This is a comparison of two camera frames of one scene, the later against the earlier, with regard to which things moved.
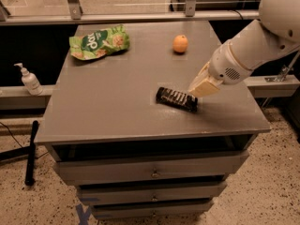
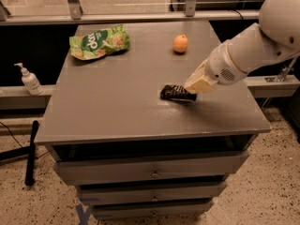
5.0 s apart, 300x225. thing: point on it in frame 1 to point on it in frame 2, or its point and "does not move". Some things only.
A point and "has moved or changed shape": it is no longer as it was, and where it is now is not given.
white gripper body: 224,66 does not move
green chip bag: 101,42 does not move
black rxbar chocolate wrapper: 176,97 has moved or changed shape
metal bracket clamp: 284,71 does not move
